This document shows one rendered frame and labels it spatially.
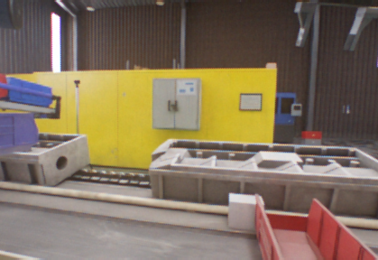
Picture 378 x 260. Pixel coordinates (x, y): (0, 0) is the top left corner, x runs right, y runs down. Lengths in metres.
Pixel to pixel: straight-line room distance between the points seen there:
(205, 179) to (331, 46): 13.43
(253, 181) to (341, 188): 0.32
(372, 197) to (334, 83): 12.81
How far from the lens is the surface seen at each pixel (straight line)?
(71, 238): 0.82
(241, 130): 3.18
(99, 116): 3.81
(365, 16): 0.72
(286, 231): 0.83
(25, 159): 1.28
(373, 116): 14.67
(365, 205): 1.06
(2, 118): 0.94
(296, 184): 0.90
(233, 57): 12.76
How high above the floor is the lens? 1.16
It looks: 5 degrees down
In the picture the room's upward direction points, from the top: 1 degrees clockwise
